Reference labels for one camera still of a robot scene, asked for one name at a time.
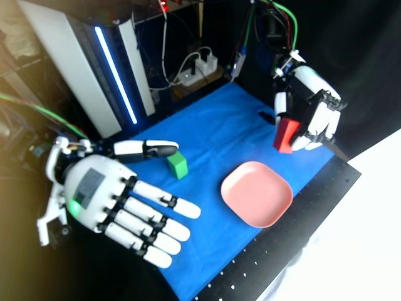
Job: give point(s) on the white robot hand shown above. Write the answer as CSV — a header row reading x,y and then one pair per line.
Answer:
x,y
97,188
313,81

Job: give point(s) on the red rectangular block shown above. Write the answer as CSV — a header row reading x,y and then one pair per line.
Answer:
x,y
286,135

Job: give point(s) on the green rectangular block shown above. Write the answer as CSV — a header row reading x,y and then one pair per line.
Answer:
x,y
178,166

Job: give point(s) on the pink square plate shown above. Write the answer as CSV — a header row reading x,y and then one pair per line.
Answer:
x,y
257,194

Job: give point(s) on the small black oblong object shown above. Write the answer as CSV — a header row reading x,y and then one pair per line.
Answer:
x,y
266,116

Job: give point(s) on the white adapter with blue plug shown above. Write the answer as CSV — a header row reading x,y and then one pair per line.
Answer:
x,y
238,64

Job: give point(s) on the blue table cloth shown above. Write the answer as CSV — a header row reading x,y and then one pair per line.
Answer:
x,y
219,141

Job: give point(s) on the white robot column blue light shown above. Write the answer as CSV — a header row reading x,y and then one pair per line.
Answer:
x,y
78,62

